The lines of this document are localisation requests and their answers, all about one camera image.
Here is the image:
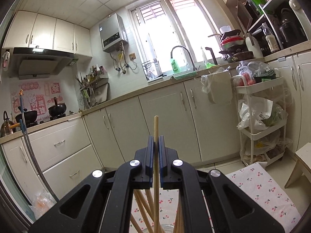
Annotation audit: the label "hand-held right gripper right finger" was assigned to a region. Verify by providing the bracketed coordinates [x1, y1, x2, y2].
[158, 136, 285, 233]

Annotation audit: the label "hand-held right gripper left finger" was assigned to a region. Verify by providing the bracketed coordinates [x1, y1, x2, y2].
[29, 136, 155, 233]

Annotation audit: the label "long wooden chopstick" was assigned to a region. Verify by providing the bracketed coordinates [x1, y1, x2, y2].
[154, 116, 161, 233]

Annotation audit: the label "bundle of wooden chopsticks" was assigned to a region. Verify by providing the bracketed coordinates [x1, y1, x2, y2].
[130, 189, 185, 233]

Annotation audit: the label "clear glass jar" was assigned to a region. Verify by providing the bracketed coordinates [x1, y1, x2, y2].
[131, 223, 185, 233]

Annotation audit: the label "cream sink base cabinet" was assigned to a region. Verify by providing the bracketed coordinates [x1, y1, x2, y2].
[81, 78, 243, 168]

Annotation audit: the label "green dish cloth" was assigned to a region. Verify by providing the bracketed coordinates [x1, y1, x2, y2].
[171, 71, 197, 80]

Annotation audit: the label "white hanging plastic bag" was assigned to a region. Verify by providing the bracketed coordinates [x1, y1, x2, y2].
[200, 67, 234, 103]

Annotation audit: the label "cream drawer cabinet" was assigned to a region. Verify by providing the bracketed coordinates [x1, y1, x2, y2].
[0, 118, 102, 204]

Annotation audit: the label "bulky clear plastic bag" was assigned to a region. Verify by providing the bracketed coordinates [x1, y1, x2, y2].
[240, 136, 292, 163]

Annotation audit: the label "cherry print tablecloth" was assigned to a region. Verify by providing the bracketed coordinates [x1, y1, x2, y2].
[131, 163, 303, 233]

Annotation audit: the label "curved metal faucet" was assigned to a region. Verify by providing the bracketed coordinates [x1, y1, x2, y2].
[170, 46, 197, 72]

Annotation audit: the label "red packaged food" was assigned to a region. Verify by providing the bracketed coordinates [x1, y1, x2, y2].
[231, 71, 255, 86]

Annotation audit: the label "white trolley cart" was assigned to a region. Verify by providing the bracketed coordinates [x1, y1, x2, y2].
[233, 76, 288, 168]

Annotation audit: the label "clear crumpled plastic bag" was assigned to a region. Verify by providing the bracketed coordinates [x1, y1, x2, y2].
[29, 189, 57, 220]

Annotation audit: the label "metal mop pole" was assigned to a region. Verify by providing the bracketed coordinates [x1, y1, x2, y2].
[19, 90, 60, 203]

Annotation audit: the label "bag of green vegetables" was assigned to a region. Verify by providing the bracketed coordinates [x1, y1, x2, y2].
[264, 103, 288, 127]

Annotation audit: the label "white framed window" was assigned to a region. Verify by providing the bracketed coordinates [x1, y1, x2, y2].
[129, 0, 241, 74]

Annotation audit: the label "silver water heater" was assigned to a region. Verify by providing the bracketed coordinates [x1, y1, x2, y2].
[98, 13, 129, 53]

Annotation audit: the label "grey plastic bag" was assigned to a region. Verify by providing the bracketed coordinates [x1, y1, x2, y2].
[237, 61, 276, 80]

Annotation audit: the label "black frying pan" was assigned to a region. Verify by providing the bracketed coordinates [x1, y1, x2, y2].
[15, 110, 38, 124]

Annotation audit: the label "stack of pans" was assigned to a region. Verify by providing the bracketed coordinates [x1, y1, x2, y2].
[208, 25, 255, 63]

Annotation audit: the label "white plastic jug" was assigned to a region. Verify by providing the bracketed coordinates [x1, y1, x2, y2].
[244, 29, 264, 59]

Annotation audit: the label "white wooden stool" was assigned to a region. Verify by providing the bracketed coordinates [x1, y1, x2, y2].
[284, 143, 311, 189]

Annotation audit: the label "metal kettle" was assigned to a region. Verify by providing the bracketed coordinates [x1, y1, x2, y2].
[1, 111, 18, 137]

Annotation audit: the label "black range hood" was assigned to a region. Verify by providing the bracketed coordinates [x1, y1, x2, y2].
[10, 47, 78, 79]

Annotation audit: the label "cream side base cabinet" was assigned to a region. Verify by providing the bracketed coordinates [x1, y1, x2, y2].
[267, 51, 311, 148]

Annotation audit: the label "clear plastic bottle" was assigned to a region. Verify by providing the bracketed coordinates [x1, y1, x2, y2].
[262, 23, 280, 54]

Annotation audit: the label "black thermos pot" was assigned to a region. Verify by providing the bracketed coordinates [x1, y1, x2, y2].
[278, 8, 307, 49]

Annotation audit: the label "kitchen counter shelf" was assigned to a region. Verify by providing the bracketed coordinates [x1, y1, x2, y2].
[237, 0, 311, 56]

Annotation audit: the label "black wire dish rack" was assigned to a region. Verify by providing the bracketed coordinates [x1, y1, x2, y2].
[142, 62, 161, 80]

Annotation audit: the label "wall utensil rack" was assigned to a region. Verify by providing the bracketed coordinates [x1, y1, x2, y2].
[74, 64, 110, 110]

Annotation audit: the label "water heater hoses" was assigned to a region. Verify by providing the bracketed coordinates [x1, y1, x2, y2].
[109, 51, 138, 74]

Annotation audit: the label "black wok with handle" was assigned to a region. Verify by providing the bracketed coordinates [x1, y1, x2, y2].
[48, 97, 67, 117]

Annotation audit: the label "pink wall sticker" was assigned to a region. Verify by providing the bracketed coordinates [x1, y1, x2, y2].
[10, 81, 61, 122]

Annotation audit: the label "cream upper wall cabinets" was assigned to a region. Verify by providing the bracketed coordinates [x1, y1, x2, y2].
[2, 10, 93, 57]

